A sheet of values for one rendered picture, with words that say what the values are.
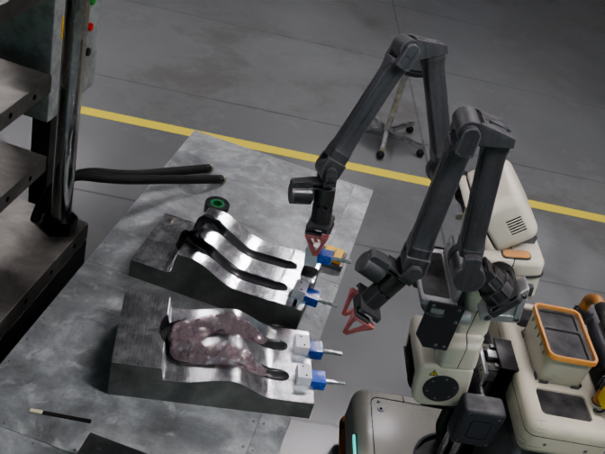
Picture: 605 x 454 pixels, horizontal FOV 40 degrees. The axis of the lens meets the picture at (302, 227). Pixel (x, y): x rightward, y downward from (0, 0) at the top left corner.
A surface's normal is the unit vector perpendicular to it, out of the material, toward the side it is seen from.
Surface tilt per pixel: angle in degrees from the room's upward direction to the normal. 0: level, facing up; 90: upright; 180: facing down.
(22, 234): 0
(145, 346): 0
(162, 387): 90
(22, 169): 0
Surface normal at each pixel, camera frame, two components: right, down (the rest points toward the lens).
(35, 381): 0.23, -0.80
